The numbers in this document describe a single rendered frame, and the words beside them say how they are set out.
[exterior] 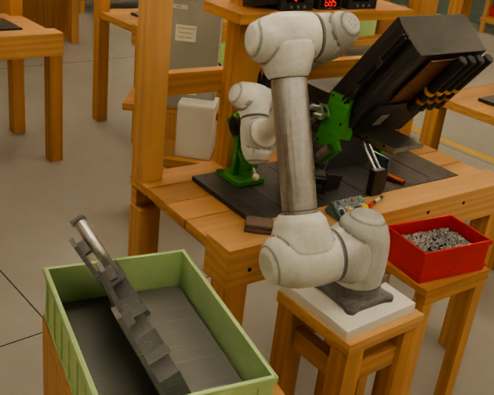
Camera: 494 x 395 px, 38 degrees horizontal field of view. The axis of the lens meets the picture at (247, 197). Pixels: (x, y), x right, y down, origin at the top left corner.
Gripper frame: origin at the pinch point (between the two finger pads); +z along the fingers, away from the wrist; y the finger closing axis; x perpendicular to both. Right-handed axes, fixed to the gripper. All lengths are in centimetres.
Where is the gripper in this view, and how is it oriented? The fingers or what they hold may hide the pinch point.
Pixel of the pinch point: (317, 111)
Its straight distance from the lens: 277.5
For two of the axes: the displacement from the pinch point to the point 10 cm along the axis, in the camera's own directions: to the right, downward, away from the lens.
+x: -6.2, 3.6, 6.9
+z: 7.6, 0.8, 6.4
